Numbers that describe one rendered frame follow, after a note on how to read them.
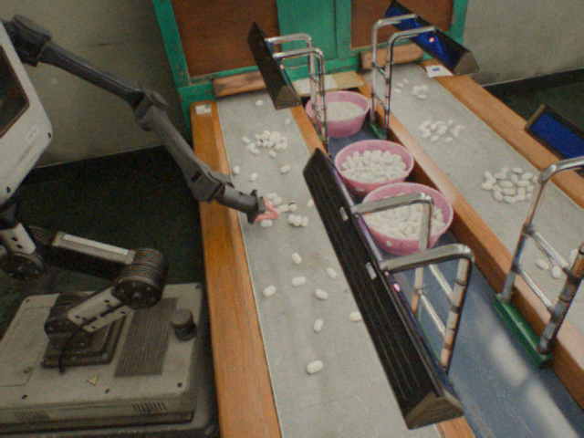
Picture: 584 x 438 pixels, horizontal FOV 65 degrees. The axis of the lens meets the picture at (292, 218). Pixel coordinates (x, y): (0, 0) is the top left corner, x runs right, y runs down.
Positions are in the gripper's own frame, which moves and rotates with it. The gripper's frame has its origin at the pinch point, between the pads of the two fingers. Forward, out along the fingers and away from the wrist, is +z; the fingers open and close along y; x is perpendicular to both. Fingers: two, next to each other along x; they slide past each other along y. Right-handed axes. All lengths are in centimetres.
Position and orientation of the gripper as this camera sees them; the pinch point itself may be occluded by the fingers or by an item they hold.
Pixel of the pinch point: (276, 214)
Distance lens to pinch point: 142.5
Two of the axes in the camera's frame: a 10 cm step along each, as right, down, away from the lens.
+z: 8.1, 3.2, 4.9
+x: -5.4, 7.1, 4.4
